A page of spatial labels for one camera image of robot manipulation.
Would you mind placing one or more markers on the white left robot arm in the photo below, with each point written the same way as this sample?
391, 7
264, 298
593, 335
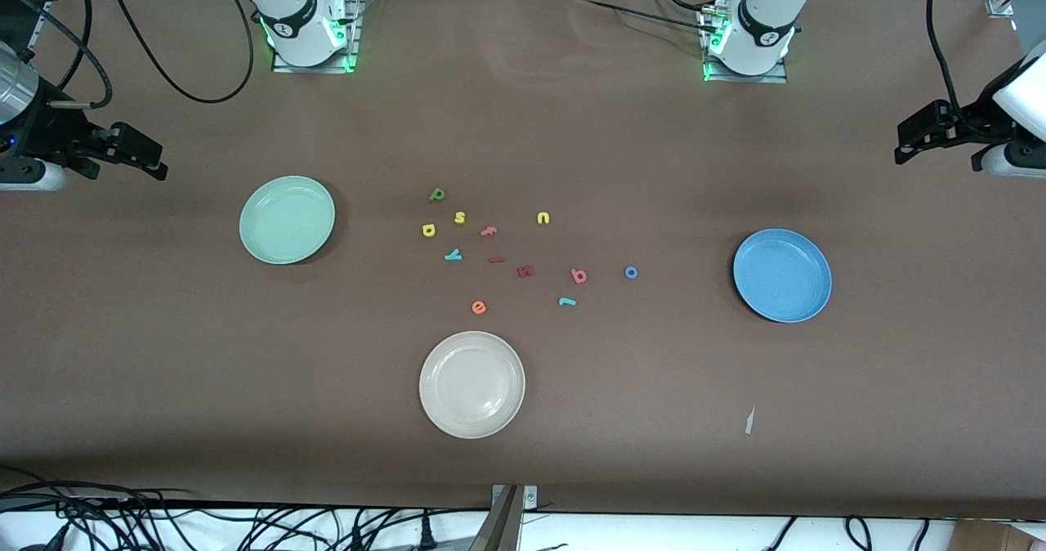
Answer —
764, 24

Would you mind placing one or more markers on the red letter b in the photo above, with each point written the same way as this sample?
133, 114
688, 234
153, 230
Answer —
578, 275

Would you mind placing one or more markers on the silver metal bracket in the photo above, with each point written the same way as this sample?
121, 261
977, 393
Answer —
529, 498

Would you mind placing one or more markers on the white tape scrap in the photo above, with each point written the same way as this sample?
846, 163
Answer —
749, 420

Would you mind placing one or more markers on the aluminium frame rail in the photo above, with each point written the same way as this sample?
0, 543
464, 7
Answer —
39, 32

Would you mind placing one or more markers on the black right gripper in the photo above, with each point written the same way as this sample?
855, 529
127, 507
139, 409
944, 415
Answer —
42, 132

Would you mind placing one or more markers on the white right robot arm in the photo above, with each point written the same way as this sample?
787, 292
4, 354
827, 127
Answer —
298, 20

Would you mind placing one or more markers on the grey slanted beam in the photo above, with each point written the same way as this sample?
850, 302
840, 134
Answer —
498, 530

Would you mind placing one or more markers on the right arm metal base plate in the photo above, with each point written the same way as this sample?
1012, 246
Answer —
355, 36

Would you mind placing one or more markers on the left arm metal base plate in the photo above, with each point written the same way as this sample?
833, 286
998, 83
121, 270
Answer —
744, 78

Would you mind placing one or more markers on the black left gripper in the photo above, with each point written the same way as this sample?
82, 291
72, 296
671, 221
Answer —
971, 120

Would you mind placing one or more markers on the light green plate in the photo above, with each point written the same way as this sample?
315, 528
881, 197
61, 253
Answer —
288, 220

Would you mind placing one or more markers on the blue plate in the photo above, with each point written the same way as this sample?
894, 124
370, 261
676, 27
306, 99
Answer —
782, 275

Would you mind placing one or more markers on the black power plug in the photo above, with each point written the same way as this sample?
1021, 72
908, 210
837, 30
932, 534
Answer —
425, 535

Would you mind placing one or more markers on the cream white plate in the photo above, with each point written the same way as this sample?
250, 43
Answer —
472, 384

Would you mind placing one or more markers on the brown table cover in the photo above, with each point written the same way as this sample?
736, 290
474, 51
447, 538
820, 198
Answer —
523, 126

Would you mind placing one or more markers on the green letter p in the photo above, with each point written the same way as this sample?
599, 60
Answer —
437, 194

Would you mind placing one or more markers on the cardboard box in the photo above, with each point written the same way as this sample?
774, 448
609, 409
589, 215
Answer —
981, 539

